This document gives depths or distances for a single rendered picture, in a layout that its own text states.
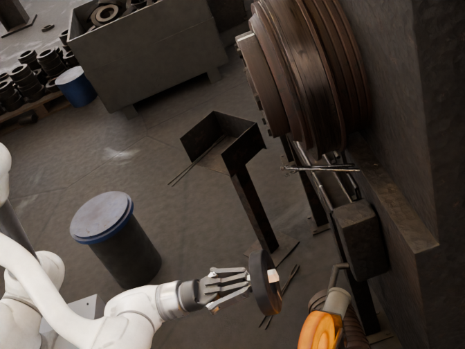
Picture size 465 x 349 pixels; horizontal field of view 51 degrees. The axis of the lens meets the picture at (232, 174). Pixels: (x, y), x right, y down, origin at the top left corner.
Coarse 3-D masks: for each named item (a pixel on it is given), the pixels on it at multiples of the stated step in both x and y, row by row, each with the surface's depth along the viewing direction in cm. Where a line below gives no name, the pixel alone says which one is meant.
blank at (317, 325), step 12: (312, 312) 113; (324, 312) 114; (312, 324) 109; (324, 324) 112; (300, 336) 108; (312, 336) 107; (324, 336) 115; (300, 348) 107; (312, 348) 107; (324, 348) 115
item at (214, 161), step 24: (216, 120) 210; (240, 120) 197; (192, 144) 205; (240, 144) 187; (264, 144) 196; (216, 168) 196; (240, 168) 190; (240, 192) 210; (264, 216) 221; (264, 240) 227; (288, 240) 235
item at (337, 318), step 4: (312, 308) 119; (328, 312) 117; (332, 312) 117; (332, 316) 117; (336, 316) 116; (340, 316) 116; (336, 320) 117; (340, 320) 116; (336, 324) 118; (340, 324) 117; (336, 328) 119; (344, 328) 118; (336, 332) 120; (344, 332) 119; (344, 340) 121
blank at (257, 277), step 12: (252, 252) 116; (264, 252) 117; (252, 264) 112; (264, 264) 113; (252, 276) 110; (264, 276) 110; (252, 288) 110; (264, 288) 109; (276, 288) 118; (264, 300) 109; (276, 300) 115; (264, 312) 112; (276, 312) 112
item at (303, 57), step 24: (264, 0) 109; (288, 0) 108; (288, 24) 106; (288, 48) 104; (312, 48) 105; (312, 72) 105; (312, 96) 107; (312, 120) 109; (336, 120) 111; (336, 144) 119
